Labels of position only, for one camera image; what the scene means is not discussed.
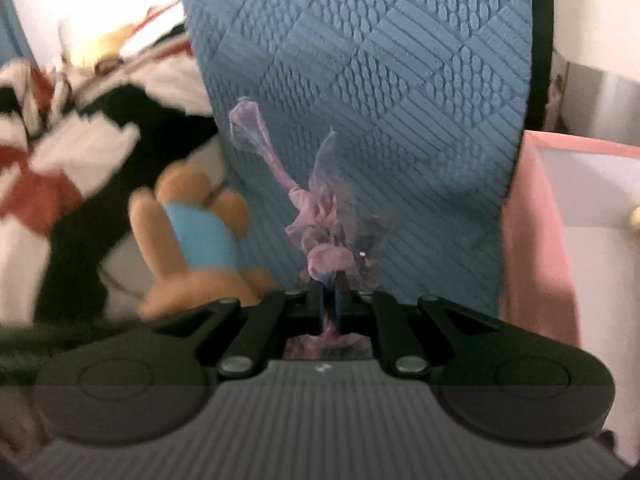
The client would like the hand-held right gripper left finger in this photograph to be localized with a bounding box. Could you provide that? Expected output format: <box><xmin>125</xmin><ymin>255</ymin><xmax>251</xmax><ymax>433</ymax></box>
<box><xmin>154</xmin><ymin>280</ymin><xmax>325</xmax><ymax>380</ymax></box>

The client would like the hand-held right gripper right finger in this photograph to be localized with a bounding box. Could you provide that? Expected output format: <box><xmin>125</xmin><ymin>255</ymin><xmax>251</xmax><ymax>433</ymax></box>
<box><xmin>330</xmin><ymin>271</ymin><xmax>502</xmax><ymax>380</ymax></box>

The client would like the purple fabric flower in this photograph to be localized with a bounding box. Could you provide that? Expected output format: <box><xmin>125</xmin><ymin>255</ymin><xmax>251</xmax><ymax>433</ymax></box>
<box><xmin>228</xmin><ymin>97</ymin><xmax>397</xmax><ymax>362</ymax></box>

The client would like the pink box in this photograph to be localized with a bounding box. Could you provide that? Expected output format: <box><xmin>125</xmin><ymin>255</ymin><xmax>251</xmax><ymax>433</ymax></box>
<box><xmin>499</xmin><ymin>130</ymin><xmax>640</xmax><ymax>443</ymax></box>

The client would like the brown bear plush blue shirt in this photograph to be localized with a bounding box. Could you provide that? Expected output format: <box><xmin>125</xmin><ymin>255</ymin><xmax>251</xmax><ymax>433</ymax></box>
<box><xmin>128</xmin><ymin>162</ymin><xmax>277</xmax><ymax>322</ymax></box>

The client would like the blue quilted cushion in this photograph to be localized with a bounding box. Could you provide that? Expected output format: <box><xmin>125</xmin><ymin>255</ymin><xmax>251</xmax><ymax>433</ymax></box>
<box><xmin>172</xmin><ymin>0</ymin><xmax>533</xmax><ymax>322</ymax></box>

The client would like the black white red blanket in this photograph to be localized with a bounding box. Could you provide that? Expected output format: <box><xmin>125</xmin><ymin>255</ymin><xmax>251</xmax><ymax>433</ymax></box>
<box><xmin>0</xmin><ymin>2</ymin><xmax>227</xmax><ymax>328</ymax></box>

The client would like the yellow plush toy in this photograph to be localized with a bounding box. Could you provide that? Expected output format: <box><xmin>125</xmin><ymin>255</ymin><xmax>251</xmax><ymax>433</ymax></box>
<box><xmin>59</xmin><ymin>20</ymin><xmax>142</xmax><ymax>77</ymax></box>

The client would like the black frame post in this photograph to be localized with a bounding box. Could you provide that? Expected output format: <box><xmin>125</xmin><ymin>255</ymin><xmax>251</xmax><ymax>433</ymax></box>
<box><xmin>524</xmin><ymin>0</ymin><xmax>557</xmax><ymax>132</ymax></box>

